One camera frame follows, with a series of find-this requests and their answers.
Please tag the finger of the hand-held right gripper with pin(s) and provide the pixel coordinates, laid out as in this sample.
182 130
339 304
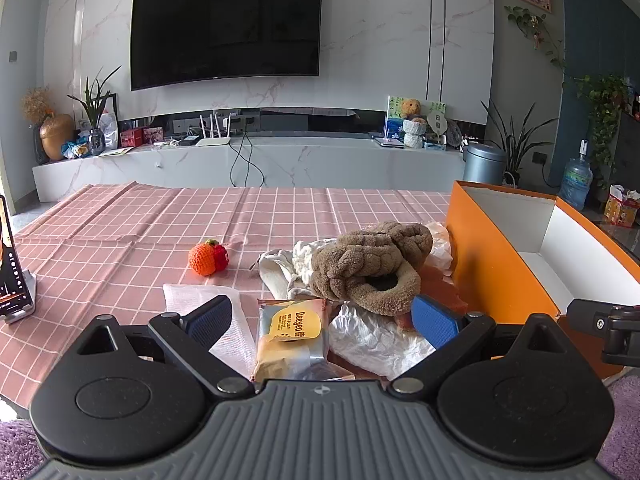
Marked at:
590 316

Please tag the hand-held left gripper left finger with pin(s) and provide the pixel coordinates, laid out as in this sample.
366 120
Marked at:
210 321

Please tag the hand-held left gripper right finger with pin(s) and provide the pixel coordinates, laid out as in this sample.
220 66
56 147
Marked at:
434 326

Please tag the brown plush slipper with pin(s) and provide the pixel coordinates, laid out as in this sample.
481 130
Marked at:
385 242
365 285

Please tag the orange cardboard box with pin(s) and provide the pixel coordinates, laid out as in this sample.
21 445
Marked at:
480 260

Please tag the white cloth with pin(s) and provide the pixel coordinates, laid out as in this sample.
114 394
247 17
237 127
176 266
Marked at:
300 262

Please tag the white tissue paper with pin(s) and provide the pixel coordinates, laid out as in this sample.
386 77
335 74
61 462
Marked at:
241 332

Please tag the orange crocheted toy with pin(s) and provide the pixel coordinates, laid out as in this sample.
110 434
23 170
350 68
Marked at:
205 259

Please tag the white crinkled plastic bag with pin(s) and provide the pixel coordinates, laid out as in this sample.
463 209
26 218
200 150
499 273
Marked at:
370 342

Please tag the yellow label snack packet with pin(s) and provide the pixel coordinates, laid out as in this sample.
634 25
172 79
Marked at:
290 342

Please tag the red tissue box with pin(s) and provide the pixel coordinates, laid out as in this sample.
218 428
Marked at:
621 207

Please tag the purple rug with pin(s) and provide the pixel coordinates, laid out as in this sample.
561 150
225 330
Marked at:
622 425

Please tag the pink checked tablecloth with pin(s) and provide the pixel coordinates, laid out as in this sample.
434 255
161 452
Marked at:
125 230

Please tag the blue water bottle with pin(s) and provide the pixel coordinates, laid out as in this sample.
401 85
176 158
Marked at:
576 180

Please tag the grey metal trash can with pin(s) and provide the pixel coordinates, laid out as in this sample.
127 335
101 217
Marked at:
484 165

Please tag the white marble tv cabinet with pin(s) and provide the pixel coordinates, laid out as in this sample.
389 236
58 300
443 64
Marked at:
300 166

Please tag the white router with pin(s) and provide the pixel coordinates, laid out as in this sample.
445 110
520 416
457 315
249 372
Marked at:
214 140

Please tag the black set-top box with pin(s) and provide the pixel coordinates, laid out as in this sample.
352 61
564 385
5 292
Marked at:
189 140

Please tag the grey phone stand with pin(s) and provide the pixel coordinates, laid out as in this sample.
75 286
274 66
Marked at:
28 287

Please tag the tall potted plant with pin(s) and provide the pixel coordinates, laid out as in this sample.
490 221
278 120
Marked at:
515 145

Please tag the white knitted holder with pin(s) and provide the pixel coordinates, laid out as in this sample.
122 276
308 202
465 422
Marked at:
414 133

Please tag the grey round stone disc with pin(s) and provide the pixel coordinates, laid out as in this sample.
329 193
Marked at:
453 132

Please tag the pink printed box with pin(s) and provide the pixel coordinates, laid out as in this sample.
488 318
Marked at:
153 134

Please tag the round paper fan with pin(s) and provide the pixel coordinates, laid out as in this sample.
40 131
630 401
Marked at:
435 122

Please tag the bushy ivy plant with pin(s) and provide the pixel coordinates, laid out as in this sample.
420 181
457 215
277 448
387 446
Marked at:
602 110

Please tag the colourful painting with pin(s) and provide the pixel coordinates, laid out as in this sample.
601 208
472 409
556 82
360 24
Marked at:
394 120

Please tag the black smartphone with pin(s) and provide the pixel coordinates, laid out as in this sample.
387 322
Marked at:
7 260

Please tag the glass vase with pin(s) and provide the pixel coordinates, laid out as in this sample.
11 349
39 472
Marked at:
96 141

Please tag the blue snack bag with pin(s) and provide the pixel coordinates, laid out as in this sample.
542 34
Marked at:
75 150

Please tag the brown teddy bear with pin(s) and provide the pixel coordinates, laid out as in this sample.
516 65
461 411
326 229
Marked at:
411 108

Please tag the gold round vase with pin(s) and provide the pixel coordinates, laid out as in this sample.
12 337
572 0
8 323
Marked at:
56 136

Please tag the green leafy plant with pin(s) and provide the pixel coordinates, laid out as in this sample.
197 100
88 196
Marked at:
95 97

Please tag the dried flower bunch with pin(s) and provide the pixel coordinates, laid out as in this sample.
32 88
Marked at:
36 102

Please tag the hanging ivy plant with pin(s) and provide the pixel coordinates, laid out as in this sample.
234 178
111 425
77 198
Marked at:
535 27

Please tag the black wall socket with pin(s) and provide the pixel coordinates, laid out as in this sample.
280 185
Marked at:
540 157

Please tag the black wall television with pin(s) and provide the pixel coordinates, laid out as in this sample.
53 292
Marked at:
225 30

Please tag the wall switch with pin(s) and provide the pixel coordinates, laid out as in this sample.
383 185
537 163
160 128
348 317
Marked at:
13 55

